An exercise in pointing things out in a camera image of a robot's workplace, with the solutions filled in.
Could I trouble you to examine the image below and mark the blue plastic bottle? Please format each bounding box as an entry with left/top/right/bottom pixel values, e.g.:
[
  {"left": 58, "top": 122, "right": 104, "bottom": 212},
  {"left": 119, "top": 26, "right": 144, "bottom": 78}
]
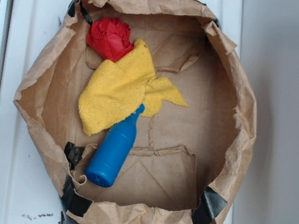
[{"left": 86, "top": 104, "right": 145, "bottom": 188}]

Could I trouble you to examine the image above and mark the yellow microfiber cloth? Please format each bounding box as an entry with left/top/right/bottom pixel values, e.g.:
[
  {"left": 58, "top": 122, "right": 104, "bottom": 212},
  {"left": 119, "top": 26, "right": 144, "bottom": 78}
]
[{"left": 78, "top": 39, "right": 188, "bottom": 136}]

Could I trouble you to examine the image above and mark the brown paper bag bin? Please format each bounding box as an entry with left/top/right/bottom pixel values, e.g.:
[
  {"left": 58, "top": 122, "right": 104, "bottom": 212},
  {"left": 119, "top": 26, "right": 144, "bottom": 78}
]
[{"left": 14, "top": 0, "right": 257, "bottom": 224}]

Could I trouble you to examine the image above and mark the red crumpled paper ball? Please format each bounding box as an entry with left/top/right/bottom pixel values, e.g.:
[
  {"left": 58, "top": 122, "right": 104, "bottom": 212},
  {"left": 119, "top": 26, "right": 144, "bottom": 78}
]
[{"left": 86, "top": 17, "right": 134, "bottom": 62}]

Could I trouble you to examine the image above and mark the white plastic tray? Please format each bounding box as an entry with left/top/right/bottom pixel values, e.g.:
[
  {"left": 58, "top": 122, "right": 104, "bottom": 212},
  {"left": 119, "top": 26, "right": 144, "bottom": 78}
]
[{"left": 0, "top": 0, "right": 243, "bottom": 224}]

